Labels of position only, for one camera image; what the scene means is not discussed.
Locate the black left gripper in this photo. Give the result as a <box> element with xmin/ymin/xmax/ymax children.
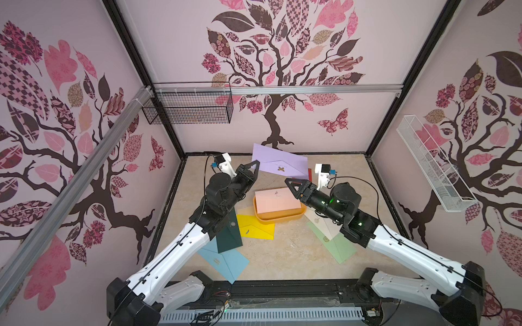
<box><xmin>219</xmin><ymin>160</ymin><xmax>258</xmax><ymax>213</ymax></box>

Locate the lilac purple envelope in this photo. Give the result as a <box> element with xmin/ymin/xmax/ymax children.
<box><xmin>252</xmin><ymin>144</ymin><xmax>309</xmax><ymax>179</ymax></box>

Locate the pink envelope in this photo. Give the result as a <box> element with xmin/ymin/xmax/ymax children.
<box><xmin>254</xmin><ymin>187</ymin><xmax>301</xmax><ymax>214</ymax></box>

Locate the dark green envelope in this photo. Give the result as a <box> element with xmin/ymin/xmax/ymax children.
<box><xmin>216</xmin><ymin>209</ymin><xmax>243</xmax><ymax>253</ymax></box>

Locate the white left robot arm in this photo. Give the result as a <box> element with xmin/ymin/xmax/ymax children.
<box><xmin>107</xmin><ymin>160</ymin><xmax>260</xmax><ymax>325</ymax></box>

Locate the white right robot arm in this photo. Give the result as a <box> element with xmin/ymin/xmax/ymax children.
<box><xmin>285</xmin><ymin>178</ymin><xmax>486</xmax><ymax>325</ymax></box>

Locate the yellow plastic storage box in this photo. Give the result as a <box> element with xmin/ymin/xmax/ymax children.
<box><xmin>254</xmin><ymin>198</ymin><xmax>307</xmax><ymax>224</ymax></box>

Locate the white envelope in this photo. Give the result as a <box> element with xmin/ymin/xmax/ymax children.
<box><xmin>304</xmin><ymin>209</ymin><xmax>341</xmax><ymax>240</ymax></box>

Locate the yellow envelope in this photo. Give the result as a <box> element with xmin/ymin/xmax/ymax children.
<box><xmin>237</xmin><ymin>215</ymin><xmax>275</xmax><ymax>240</ymax></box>

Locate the mint green envelope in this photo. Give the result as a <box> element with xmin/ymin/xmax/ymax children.
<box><xmin>307</xmin><ymin>221</ymin><xmax>357</xmax><ymax>264</ymax></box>

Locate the light blue envelope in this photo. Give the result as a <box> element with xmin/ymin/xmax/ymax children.
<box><xmin>198</xmin><ymin>239</ymin><xmax>250</xmax><ymax>284</ymax></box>

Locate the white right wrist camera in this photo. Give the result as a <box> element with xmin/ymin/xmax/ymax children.
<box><xmin>314</xmin><ymin>164</ymin><xmax>337</xmax><ymax>190</ymax></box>

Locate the black wire basket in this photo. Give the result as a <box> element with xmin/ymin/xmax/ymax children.
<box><xmin>142</xmin><ymin>81</ymin><xmax>234</xmax><ymax>126</ymax></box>

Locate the white wire basket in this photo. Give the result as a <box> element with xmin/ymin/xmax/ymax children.
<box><xmin>397</xmin><ymin>115</ymin><xmax>479</xmax><ymax>213</ymax></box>

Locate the aluminium rail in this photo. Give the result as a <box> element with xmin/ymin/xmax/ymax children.
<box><xmin>0</xmin><ymin>86</ymin><xmax>154</xmax><ymax>311</ymax></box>

